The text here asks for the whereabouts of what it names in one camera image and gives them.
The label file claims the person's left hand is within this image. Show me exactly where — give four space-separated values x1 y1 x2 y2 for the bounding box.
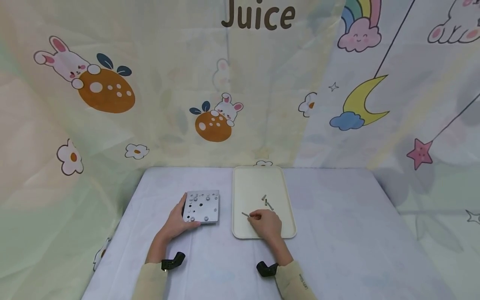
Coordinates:
161 196 202 243

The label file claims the black wrist band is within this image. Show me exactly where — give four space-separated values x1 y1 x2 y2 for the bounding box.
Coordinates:
256 261 279 278
161 252 186 271

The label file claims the cream plastic tray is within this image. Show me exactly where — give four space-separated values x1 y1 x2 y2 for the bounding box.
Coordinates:
232 166 297 240

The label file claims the person's right hand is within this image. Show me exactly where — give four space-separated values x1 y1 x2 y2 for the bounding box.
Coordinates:
247 210 283 242

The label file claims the person's right forearm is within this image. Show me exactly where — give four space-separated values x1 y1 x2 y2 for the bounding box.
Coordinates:
270 236 316 300

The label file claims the person's left forearm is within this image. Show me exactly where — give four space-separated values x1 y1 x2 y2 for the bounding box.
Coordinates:
132 234 174 300

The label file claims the grey metal plate with holes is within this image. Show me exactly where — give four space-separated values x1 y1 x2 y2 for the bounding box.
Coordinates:
182 190 220 225

